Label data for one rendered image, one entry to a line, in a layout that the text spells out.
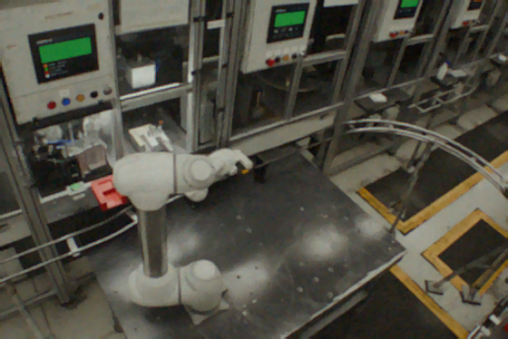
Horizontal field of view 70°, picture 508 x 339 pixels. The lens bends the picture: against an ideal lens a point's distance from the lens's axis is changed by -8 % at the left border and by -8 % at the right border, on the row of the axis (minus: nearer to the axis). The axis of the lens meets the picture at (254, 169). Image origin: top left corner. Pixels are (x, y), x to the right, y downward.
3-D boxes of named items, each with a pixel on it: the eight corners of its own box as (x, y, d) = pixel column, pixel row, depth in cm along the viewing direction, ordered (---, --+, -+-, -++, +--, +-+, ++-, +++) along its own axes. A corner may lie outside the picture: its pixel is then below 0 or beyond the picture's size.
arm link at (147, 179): (180, 312, 163) (129, 315, 159) (179, 281, 176) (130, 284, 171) (179, 172, 116) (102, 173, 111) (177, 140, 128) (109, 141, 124)
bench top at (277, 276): (166, 413, 142) (166, 411, 139) (73, 230, 201) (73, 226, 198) (405, 255, 217) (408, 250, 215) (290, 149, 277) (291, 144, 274)
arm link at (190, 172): (212, 156, 138) (173, 156, 135) (219, 148, 120) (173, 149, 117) (213, 193, 137) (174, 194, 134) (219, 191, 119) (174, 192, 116)
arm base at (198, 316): (237, 304, 178) (239, 298, 175) (195, 327, 167) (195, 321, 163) (216, 276, 188) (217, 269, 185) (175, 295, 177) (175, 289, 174)
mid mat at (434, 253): (473, 304, 271) (473, 303, 270) (419, 254, 302) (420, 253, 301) (525, 246, 322) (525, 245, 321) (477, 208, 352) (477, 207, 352)
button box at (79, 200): (74, 212, 176) (69, 194, 168) (69, 201, 180) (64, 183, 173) (90, 207, 180) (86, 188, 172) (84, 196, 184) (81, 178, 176)
